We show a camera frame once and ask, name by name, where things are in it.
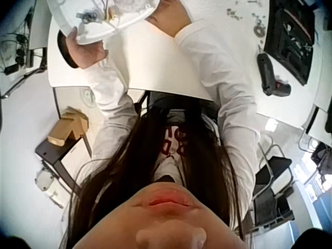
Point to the person's left hand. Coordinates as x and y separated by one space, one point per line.
89 54

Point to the person's right hand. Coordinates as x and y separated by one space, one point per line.
169 19

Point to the white round appliance housing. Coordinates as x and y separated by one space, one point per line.
85 15

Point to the scattered small metal parts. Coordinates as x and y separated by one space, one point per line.
237 14

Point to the person's legs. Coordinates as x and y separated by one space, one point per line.
192 105

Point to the grey panel with green logo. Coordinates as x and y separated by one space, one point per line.
75 99

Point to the black electric screwdriver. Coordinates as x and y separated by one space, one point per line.
268 72

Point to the power strip with black plugs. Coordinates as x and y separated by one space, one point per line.
24 57

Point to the black open tool case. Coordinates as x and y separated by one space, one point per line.
288 39

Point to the wooden block piece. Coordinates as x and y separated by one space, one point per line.
68 127

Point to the black power adapter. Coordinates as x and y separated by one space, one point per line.
11 69

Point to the white side table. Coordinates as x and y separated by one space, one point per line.
320 122

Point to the dark bag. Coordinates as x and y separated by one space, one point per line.
321 155

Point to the dark metal table frame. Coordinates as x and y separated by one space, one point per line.
52 155

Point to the black metal frame chair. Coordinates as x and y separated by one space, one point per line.
272 197

